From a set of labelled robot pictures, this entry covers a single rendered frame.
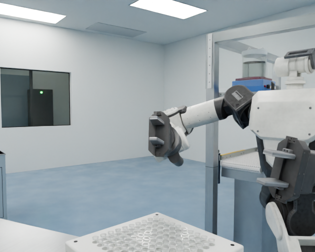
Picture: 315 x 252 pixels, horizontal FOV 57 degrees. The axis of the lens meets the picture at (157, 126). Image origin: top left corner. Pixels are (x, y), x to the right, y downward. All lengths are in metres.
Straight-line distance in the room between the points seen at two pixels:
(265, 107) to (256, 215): 1.16
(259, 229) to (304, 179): 1.49
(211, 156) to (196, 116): 0.75
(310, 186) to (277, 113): 0.40
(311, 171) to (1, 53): 5.92
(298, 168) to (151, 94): 7.02
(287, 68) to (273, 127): 0.20
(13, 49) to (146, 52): 3.09
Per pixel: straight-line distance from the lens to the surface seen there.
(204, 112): 1.17
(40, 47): 6.41
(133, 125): 7.21
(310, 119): 0.96
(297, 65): 1.05
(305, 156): 0.60
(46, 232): 0.88
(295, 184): 0.60
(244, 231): 2.15
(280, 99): 1.00
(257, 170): 1.85
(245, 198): 2.07
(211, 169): 1.91
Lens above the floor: 1.22
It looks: 3 degrees down
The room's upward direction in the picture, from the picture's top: straight up
